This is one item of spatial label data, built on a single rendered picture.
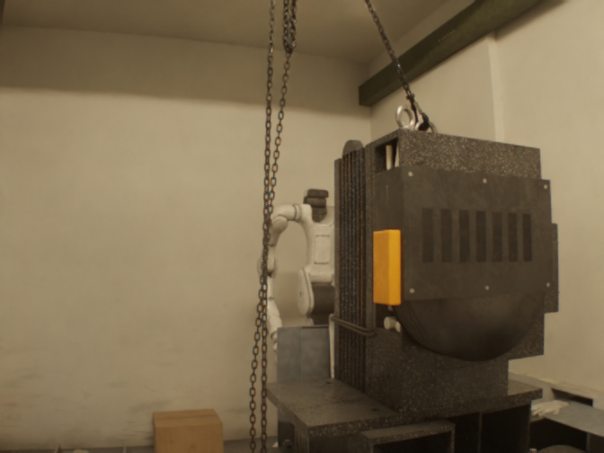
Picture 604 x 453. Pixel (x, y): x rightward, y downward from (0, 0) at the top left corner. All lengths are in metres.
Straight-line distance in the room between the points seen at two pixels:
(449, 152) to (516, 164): 0.24
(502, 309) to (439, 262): 0.23
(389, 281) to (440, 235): 0.16
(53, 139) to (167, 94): 0.85
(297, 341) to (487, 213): 0.82
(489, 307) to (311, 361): 0.74
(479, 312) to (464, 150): 0.44
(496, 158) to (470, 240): 0.34
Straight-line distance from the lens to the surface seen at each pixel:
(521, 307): 1.28
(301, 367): 1.71
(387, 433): 1.21
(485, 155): 1.39
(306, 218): 2.51
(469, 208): 1.16
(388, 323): 1.30
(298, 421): 1.23
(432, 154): 1.28
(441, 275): 1.10
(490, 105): 2.73
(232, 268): 3.44
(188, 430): 3.20
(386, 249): 1.05
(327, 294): 2.53
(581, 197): 2.31
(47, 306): 3.45
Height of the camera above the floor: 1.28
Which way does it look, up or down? 4 degrees up
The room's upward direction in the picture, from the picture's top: straight up
